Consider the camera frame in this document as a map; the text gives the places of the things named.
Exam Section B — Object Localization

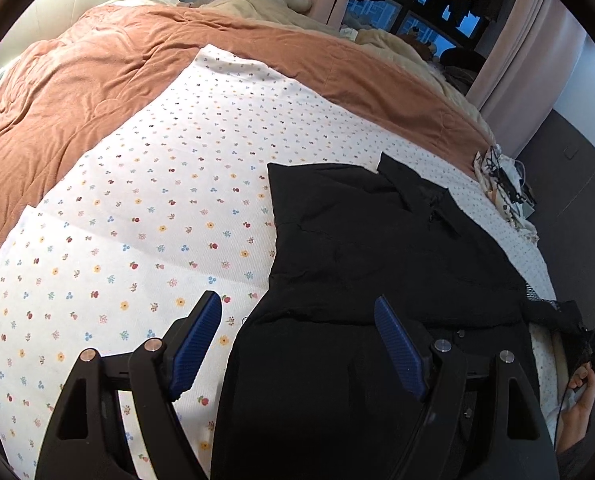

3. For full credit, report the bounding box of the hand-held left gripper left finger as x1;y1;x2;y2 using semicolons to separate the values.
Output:
36;290;223;480

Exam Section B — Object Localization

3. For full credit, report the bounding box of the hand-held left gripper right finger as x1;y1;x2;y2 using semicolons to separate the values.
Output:
374;296;561;480

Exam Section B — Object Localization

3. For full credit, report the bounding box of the black shirt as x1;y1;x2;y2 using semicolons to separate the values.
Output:
210;152;585;480

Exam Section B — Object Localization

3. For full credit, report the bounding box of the person's right forearm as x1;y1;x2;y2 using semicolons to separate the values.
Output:
557;435;595;480

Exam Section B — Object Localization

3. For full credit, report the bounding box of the person's right hand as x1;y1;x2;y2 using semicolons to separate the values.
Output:
559;365;595;455

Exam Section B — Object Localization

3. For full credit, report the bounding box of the patterned fringed cloth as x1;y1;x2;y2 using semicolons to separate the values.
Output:
472;145;541;246

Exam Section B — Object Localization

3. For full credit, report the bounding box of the floral white bed sheet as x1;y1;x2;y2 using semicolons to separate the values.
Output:
0;44;558;480

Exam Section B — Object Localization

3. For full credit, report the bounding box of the orange duvet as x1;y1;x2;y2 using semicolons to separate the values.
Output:
0;2;498;281

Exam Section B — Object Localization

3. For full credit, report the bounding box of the beige blanket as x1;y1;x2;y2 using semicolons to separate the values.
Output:
192;0;498;146

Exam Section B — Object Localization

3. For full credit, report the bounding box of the brown plush toy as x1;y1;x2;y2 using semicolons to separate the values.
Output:
402;25;439;61

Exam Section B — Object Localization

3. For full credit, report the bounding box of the dark window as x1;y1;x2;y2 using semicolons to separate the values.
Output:
345;0;503;66

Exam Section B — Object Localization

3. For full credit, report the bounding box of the beige plush toy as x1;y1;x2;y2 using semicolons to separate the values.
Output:
247;0;314;15

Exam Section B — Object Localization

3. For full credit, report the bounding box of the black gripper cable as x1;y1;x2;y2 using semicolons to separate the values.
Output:
552;372;571;453

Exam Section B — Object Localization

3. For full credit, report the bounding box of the bundle of black cables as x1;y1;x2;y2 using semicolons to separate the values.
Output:
482;146;533;206

